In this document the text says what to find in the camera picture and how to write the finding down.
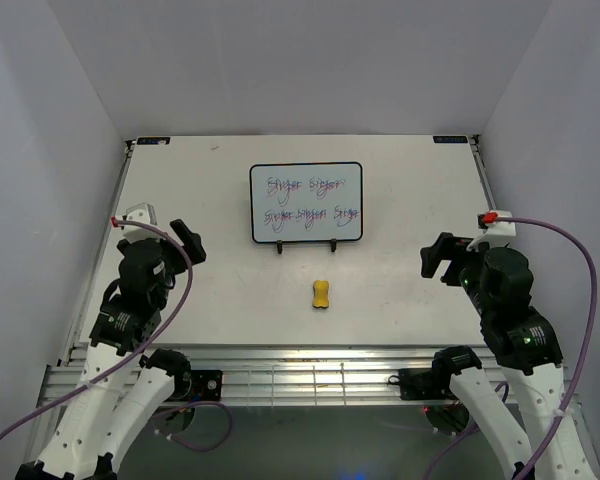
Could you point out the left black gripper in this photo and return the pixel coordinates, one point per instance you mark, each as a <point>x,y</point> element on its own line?
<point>192,241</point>

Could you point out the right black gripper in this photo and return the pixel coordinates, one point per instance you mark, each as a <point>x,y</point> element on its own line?
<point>430,256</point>

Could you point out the yellow bone-shaped eraser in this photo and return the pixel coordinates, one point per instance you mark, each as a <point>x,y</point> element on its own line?
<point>321,294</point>

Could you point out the small black-framed whiteboard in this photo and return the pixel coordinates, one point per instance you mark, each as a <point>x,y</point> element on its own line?
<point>306,202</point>

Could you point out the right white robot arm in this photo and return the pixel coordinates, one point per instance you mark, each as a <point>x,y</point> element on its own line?
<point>544,442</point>

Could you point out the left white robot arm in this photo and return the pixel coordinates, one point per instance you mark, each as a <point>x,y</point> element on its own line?
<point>119,387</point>

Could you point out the right blue corner label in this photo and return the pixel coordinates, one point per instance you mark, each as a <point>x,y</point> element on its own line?
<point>450,139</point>

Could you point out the blue corner label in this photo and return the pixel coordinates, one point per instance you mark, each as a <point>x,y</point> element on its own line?
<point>153,141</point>
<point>450,139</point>

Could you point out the left blue corner label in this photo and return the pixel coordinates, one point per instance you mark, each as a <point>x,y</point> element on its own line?
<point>153,141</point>

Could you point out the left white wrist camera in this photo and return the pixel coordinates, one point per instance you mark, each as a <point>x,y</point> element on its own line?
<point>141,213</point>

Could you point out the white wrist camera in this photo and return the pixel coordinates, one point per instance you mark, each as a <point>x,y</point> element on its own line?
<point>496,230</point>
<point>141,213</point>

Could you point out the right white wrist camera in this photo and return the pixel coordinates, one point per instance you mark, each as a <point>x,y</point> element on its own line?
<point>496,230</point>

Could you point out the metal wire whiteboard stand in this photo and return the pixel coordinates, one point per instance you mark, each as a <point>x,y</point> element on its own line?
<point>331,244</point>

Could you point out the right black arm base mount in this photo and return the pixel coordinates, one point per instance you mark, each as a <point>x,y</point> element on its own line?
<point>413,384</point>

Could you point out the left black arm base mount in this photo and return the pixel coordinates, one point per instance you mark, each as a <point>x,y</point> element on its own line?
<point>204,385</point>

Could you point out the aluminium rail frame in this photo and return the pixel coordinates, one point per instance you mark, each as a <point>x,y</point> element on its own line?
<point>270,377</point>

